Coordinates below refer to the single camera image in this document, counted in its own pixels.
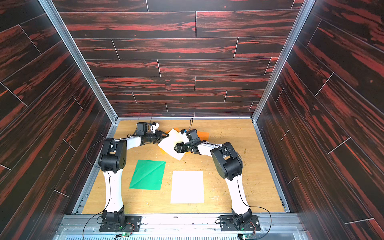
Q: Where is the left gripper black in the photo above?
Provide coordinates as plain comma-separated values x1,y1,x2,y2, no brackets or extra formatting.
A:
144,130,169,145

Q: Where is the pale yellow paper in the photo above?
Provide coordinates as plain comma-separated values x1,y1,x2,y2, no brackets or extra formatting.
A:
158,129,184,161
171,171,205,204

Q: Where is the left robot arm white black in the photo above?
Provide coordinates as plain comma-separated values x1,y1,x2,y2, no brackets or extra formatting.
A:
99,130,169,232

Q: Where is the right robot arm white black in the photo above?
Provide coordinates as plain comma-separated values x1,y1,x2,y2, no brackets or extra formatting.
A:
174,139,253,230

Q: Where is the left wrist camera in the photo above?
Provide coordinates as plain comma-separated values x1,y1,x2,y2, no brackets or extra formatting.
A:
134,122,160,136

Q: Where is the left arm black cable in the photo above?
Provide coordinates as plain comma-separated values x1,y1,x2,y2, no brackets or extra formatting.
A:
82,139,115,239

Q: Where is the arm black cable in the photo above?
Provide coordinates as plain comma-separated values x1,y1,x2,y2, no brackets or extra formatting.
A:
82,139,115,239
235,176,273,239

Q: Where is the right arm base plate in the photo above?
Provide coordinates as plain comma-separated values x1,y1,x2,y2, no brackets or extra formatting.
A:
215,215,261,232

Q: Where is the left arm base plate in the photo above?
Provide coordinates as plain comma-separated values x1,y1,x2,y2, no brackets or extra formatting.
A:
99,215,142,233

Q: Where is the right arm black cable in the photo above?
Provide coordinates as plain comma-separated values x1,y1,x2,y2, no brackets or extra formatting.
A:
235,176,273,239

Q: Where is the front aluminium frame rail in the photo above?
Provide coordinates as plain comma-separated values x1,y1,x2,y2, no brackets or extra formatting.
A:
54,213,310,240

